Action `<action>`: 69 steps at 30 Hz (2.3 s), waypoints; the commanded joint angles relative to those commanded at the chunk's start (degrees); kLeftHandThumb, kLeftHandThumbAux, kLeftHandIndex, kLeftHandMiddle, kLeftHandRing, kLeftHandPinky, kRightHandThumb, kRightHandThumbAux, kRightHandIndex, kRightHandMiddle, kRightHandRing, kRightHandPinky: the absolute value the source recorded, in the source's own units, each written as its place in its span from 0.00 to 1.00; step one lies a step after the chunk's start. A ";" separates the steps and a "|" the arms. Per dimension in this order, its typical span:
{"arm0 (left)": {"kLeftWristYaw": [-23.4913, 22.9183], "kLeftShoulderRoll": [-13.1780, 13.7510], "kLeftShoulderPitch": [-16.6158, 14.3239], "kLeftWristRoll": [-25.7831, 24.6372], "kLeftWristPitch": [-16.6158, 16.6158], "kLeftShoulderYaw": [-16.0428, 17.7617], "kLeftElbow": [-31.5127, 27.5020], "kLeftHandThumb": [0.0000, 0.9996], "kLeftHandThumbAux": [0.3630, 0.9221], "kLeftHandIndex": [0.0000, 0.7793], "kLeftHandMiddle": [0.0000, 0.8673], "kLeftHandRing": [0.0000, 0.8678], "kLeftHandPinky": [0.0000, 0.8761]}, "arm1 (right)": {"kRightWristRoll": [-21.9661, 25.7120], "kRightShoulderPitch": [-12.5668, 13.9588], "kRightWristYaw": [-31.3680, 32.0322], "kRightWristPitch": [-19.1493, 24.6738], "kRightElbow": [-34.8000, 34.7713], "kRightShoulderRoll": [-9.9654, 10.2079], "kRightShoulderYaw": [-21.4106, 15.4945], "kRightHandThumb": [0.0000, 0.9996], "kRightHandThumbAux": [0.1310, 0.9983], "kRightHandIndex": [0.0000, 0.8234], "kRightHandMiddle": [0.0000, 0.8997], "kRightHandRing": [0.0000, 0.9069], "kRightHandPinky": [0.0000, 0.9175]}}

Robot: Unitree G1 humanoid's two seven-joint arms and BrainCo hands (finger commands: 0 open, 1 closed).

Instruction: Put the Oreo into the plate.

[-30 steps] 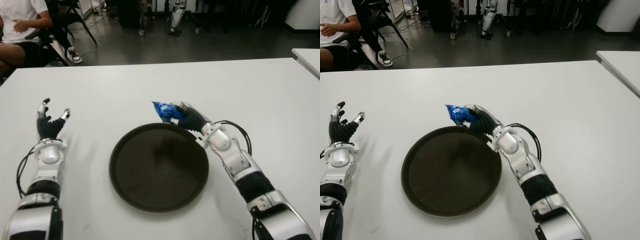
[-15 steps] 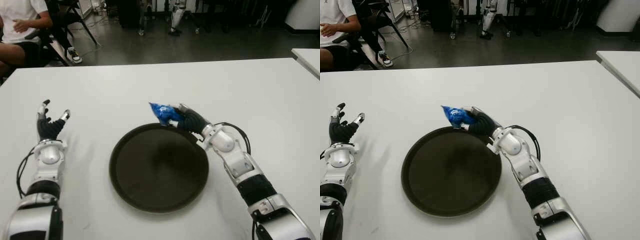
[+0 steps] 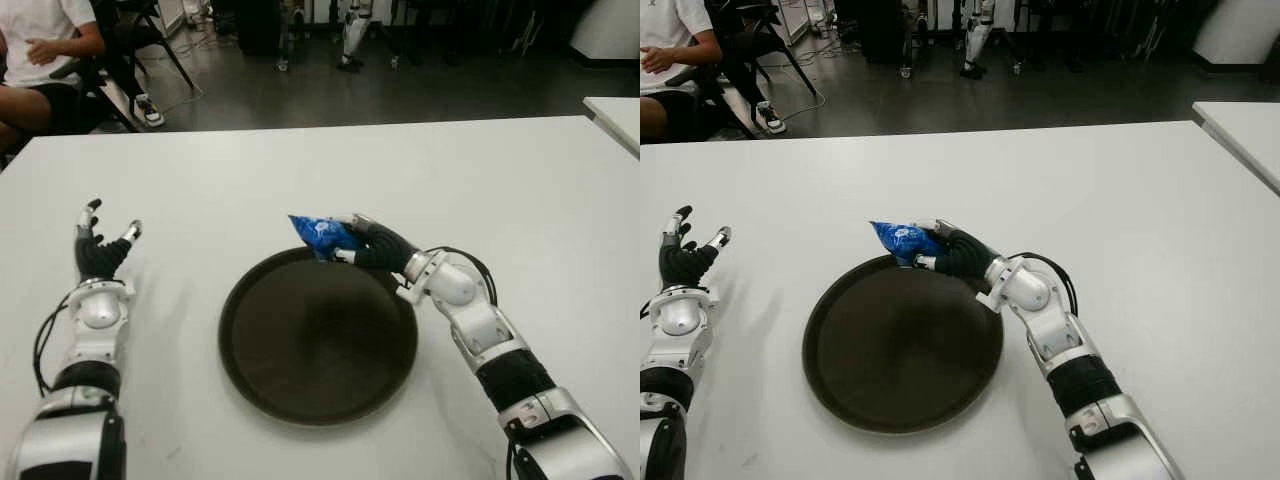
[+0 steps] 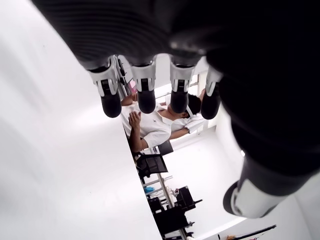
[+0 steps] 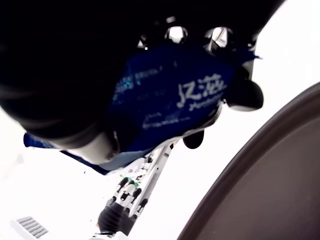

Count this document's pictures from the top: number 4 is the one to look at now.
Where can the person in white shirt behind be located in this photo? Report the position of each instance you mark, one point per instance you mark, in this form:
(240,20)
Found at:
(193,122)

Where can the black flat panel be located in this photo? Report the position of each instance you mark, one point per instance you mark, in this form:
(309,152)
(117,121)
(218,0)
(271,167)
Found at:
(166,147)

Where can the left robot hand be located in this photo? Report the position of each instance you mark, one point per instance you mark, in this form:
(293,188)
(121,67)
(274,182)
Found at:
(225,37)

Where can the black mesh office chair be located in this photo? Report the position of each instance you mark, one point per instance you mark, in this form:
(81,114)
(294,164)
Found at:
(152,165)

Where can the seated person in white shirt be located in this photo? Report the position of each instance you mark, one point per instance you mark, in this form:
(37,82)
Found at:
(155,127)

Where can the pink box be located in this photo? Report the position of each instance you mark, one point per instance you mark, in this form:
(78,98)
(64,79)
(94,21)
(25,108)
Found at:
(132,86)

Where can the teal small object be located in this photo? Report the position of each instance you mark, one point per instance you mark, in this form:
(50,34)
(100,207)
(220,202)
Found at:
(149,189)

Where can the black rod stand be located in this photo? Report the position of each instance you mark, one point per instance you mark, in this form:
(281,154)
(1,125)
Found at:
(252,231)

